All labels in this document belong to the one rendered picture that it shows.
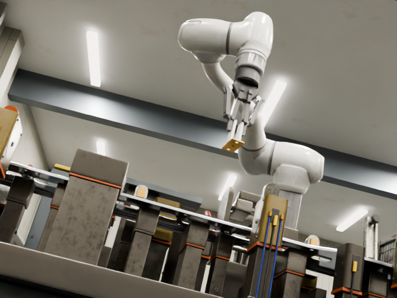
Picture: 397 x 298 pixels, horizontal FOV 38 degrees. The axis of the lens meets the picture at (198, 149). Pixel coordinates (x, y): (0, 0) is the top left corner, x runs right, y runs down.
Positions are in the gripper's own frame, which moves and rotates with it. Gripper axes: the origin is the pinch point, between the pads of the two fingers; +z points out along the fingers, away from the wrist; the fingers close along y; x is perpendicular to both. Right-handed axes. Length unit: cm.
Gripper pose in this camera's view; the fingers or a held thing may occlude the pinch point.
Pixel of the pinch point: (235, 133)
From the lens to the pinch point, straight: 163.1
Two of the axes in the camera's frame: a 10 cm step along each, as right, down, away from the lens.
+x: 3.3, -3.3, -8.8
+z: -2.2, 8.9, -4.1
